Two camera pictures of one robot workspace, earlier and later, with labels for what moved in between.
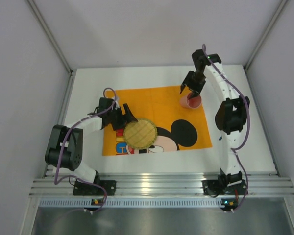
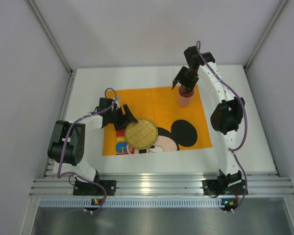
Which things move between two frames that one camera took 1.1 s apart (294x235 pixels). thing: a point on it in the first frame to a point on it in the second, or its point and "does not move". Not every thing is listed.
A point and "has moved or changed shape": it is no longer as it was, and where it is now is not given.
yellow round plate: (140, 133) does not move
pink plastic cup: (192, 103) has moved or changed shape
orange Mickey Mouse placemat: (178, 128) does not move
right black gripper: (193, 80) to (186, 80)
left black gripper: (122, 117) does not move
